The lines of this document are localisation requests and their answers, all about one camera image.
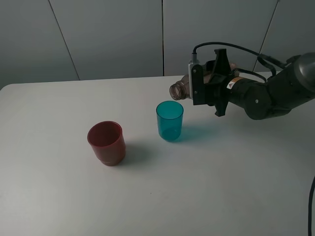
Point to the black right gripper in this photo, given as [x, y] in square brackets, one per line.
[212, 93]

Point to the smoky transparent water bottle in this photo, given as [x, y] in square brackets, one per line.
[180, 90]

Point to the teal transparent plastic cup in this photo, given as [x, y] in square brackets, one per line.
[169, 120]

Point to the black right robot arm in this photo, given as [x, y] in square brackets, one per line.
[277, 95]

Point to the red plastic cup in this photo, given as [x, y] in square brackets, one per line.
[107, 141]

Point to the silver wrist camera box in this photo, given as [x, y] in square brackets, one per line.
[191, 65]

